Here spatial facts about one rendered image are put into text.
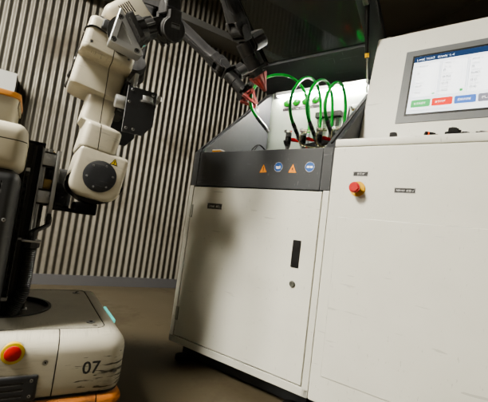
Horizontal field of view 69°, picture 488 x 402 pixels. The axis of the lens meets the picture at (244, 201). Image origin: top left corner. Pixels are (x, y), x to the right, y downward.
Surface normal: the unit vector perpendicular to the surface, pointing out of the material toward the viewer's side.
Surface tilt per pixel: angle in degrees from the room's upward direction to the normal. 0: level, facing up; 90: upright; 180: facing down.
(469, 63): 76
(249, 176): 90
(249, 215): 90
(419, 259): 90
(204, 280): 90
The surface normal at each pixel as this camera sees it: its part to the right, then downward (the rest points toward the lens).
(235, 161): -0.59, -0.15
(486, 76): -0.54, -0.37
